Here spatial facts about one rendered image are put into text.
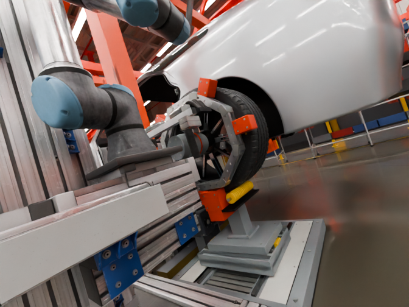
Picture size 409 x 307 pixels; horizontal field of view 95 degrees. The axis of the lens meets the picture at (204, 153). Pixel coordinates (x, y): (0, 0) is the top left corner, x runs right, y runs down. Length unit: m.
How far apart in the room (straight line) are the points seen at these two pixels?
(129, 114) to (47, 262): 0.41
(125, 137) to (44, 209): 0.25
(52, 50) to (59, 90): 0.13
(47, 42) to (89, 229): 0.45
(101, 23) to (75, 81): 1.30
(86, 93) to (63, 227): 0.32
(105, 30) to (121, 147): 1.32
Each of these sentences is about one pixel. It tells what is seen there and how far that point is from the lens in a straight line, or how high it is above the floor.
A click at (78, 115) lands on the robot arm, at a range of 0.54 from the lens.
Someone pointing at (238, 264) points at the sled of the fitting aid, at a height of 0.14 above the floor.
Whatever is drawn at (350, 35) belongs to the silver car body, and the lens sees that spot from 1.36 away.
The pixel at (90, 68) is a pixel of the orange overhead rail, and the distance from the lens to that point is 4.81.
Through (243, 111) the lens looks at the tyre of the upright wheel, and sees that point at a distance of 0.99.
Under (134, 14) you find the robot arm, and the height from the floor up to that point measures 1.06.
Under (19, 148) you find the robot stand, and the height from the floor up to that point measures 0.93.
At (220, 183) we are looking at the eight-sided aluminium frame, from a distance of 1.02.
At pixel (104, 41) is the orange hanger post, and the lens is 1.75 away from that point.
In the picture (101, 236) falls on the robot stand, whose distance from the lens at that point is 0.38.
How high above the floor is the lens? 0.75
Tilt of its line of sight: 2 degrees up
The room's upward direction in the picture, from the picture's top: 18 degrees counter-clockwise
